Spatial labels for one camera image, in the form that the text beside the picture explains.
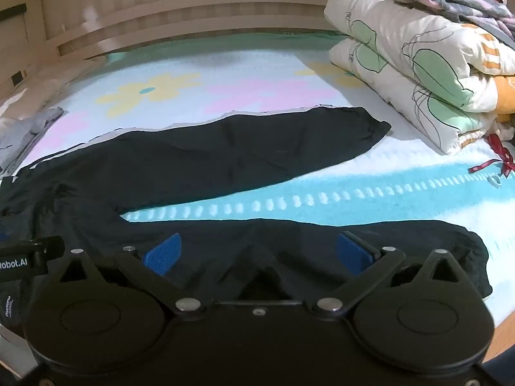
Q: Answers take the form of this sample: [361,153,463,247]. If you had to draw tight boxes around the grey pink blanket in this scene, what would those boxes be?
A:
[388,0,515,47]

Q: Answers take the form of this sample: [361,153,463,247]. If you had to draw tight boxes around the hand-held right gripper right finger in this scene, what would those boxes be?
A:
[308,231,467,317]

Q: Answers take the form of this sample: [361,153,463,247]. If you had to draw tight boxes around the red ribbon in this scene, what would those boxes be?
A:
[467,133,515,179]

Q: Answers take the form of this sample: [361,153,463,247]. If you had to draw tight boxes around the black pants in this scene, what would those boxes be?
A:
[0,106,493,330]

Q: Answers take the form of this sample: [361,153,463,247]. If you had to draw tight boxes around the grey garment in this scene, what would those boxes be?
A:
[0,106,65,174]

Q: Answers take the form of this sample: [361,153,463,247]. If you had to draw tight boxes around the cream pillow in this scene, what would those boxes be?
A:
[324,0,515,156]

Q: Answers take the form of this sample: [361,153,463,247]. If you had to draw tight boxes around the floral bed sheet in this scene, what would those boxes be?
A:
[0,34,515,330]

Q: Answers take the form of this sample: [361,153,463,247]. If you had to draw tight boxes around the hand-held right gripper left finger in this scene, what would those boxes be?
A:
[60,233,215,317]

